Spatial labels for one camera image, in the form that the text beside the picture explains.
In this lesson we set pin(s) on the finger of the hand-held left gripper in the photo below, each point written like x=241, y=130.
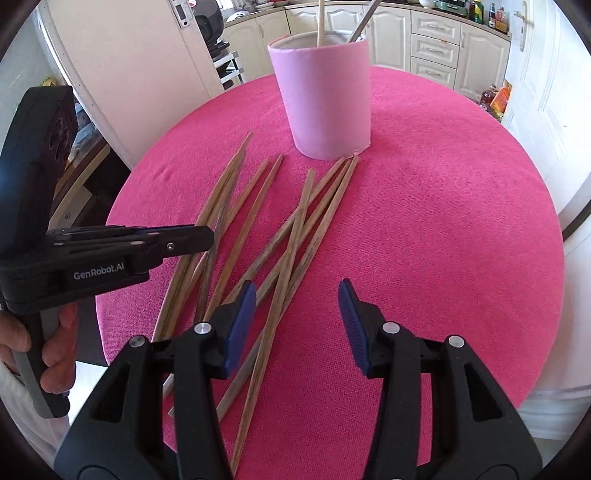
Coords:
x=184, y=240

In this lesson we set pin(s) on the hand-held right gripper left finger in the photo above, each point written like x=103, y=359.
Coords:
x=242, y=323

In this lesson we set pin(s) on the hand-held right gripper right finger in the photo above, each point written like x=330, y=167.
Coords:
x=353, y=323

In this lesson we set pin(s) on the bunch of wooden chopsticks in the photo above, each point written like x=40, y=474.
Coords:
x=302, y=210

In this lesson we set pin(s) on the pink cup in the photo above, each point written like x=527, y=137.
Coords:
x=323, y=101

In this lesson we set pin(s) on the person's left hand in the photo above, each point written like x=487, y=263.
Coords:
x=62, y=360

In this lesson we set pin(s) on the pink tablecloth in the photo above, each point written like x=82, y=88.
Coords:
x=438, y=230

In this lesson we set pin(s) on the cream door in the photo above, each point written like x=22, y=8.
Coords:
x=138, y=69

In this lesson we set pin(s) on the metal rack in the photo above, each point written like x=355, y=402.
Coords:
x=228, y=64

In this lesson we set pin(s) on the black countertop appliance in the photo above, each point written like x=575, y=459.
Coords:
x=207, y=21

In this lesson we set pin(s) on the metal door latch plate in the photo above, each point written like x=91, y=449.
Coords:
x=181, y=11

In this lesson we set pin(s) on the white dishes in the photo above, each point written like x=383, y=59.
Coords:
x=265, y=5

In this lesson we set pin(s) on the pale wooden chopstick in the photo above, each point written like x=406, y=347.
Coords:
x=362, y=21
x=320, y=23

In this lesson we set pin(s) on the cooking oil bottle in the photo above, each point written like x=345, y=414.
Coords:
x=488, y=97

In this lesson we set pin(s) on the orange snack bag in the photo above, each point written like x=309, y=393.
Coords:
x=502, y=99

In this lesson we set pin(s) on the cream base kitchen cabinets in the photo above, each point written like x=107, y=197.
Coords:
x=415, y=41

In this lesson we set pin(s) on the white panel door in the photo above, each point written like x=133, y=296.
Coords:
x=549, y=92

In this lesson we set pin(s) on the white bowl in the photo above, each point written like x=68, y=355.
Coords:
x=427, y=3

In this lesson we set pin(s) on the green electric cooker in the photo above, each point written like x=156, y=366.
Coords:
x=452, y=5

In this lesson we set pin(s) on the bottles on counter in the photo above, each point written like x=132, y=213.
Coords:
x=477, y=11

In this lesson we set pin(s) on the amber sauce bottle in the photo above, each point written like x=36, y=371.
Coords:
x=502, y=21

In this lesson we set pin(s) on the dark sauce bottle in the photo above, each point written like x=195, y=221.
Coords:
x=491, y=14

